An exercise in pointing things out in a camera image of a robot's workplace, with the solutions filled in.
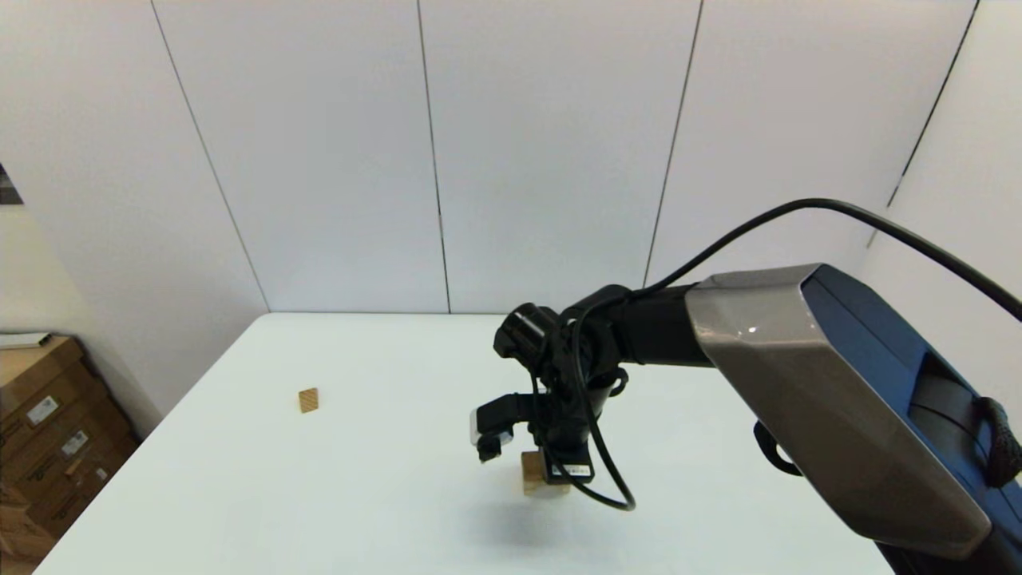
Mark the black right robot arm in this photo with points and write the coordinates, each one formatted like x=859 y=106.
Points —
x=798 y=367

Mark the arched wooden building block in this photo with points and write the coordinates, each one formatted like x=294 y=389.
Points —
x=536 y=488

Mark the dark wall picture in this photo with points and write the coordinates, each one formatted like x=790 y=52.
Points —
x=8 y=190

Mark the striped triangular wooden block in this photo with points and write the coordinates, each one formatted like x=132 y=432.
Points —
x=309 y=400

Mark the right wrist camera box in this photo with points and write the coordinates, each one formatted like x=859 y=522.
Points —
x=499 y=419

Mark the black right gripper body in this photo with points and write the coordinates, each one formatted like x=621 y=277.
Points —
x=568 y=431

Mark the flat white board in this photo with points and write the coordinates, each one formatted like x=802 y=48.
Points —
x=24 y=341

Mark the rectangular wooden building block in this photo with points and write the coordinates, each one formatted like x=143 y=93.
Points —
x=532 y=466

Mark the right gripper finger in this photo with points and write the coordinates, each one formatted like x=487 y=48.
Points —
x=556 y=477

